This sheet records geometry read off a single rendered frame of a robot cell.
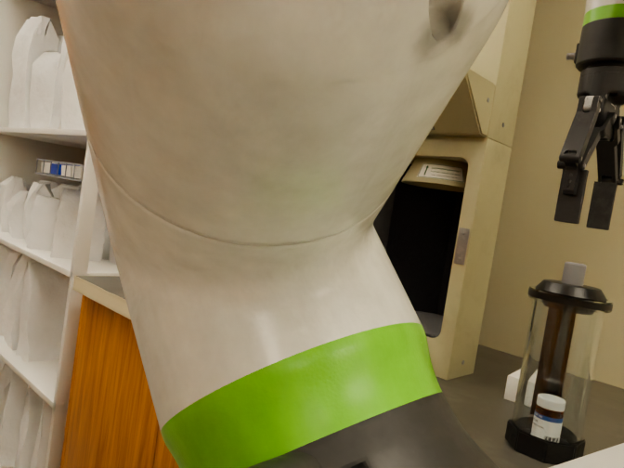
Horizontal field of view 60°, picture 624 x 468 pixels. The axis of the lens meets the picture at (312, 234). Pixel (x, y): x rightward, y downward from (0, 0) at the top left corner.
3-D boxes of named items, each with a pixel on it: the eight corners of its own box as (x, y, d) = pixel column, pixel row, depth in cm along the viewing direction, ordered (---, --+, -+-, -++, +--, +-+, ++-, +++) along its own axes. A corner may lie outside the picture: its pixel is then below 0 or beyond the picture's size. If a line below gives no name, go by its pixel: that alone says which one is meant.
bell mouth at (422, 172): (427, 188, 132) (431, 166, 131) (497, 196, 120) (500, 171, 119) (384, 178, 119) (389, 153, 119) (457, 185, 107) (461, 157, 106)
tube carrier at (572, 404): (522, 420, 85) (546, 285, 84) (596, 448, 77) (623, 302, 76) (490, 433, 77) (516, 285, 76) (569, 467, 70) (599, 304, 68)
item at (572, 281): (546, 301, 83) (553, 258, 82) (612, 316, 76) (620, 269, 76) (522, 302, 76) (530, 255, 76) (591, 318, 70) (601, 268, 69)
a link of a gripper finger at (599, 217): (594, 181, 81) (595, 181, 82) (585, 227, 82) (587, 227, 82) (616, 183, 79) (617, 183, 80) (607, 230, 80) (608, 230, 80)
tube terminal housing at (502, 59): (387, 328, 145) (434, 38, 141) (502, 366, 122) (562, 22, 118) (324, 334, 126) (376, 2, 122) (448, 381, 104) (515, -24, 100)
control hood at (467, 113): (356, 134, 124) (362, 90, 123) (488, 137, 102) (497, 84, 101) (322, 123, 116) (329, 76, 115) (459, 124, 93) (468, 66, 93)
